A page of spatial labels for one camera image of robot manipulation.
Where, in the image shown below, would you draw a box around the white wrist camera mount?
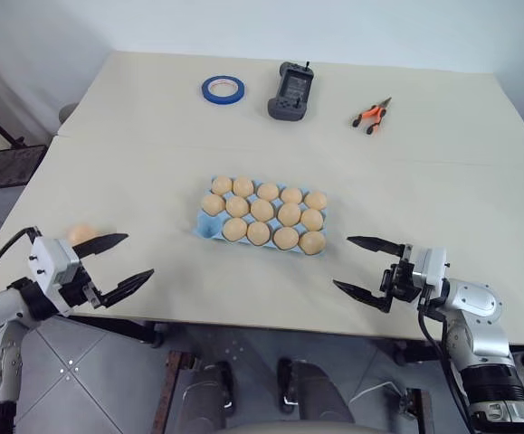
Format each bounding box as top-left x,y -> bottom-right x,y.
409,246 -> 450,300
29,234 -> 81,317

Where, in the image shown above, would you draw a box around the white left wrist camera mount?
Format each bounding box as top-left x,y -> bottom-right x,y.
29,234 -> 81,317

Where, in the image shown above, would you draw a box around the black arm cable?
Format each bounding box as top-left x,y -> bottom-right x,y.
416,288 -> 478,434
0,227 -> 43,295

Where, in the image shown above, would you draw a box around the white floor cable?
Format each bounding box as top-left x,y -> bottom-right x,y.
348,382 -> 408,409

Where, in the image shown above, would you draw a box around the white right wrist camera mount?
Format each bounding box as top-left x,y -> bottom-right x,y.
409,246 -> 450,300

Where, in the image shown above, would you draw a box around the black table caster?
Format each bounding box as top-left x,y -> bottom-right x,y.
392,341 -> 426,368

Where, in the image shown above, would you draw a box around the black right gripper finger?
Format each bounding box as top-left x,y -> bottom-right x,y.
346,235 -> 407,259
332,278 -> 390,315

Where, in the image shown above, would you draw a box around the rusty metal bar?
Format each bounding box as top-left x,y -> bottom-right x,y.
157,350 -> 186,434
400,387 -> 435,434

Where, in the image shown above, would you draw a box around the dark rounded robot foot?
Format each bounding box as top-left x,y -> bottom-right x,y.
276,357 -> 356,425
177,360 -> 236,434

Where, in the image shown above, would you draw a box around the orange black pliers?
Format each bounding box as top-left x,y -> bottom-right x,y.
350,95 -> 394,137

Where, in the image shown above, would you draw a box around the blue tape roll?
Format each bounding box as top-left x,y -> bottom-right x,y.
200,74 -> 246,109

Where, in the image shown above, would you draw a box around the dark mesh panel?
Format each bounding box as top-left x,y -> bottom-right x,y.
0,144 -> 48,193

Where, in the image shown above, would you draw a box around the black table frame leg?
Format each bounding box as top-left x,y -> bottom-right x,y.
68,315 -> 168,349

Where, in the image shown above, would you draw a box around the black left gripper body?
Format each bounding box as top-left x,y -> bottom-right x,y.
59,258 -> 108,314

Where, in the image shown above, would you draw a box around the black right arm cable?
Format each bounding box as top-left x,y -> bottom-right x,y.
416,288 -> 478,434

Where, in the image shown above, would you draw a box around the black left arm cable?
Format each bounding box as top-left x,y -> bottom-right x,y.
0,227 -> 43,295

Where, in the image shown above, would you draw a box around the blue egg carton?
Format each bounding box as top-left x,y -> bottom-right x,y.
195,176 -> 329,259

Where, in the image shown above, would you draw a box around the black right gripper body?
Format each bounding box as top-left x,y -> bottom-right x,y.
378,243 -> 422,314

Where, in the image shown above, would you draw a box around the grey handheld remote controller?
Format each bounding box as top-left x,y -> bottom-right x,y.
267,61 -> 315,123

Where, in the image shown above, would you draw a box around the beige egg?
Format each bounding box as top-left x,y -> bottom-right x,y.
304,190 -> 328,212
272,226 -> 300,251
280,186 -> 305,206
222,217 -> 248,242
211,175 -> 233,197
276,202 -> 302,227
201,193 -> 226,217
249,198 -> 275,223
300,208 -> 325,231
67,223 -> 99,248
224,195 -> 251,219
245,221 -> 272,248
298,231 -> 327,257
232,176 -> 255,198
256,182 -> 281,203

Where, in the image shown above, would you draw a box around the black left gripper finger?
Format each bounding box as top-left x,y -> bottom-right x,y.
100,269 -> 156,309
71,232 -> 129,260

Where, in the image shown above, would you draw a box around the grey round stool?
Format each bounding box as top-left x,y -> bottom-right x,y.
57,103 -> 80,125

